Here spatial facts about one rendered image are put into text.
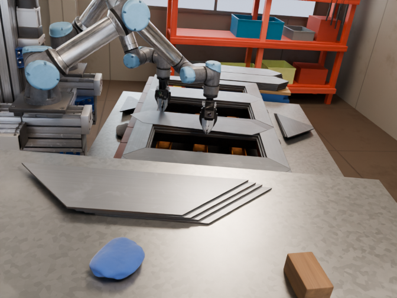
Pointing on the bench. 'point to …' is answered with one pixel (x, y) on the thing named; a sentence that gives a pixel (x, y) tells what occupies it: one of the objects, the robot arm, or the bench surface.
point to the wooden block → (307, 276)
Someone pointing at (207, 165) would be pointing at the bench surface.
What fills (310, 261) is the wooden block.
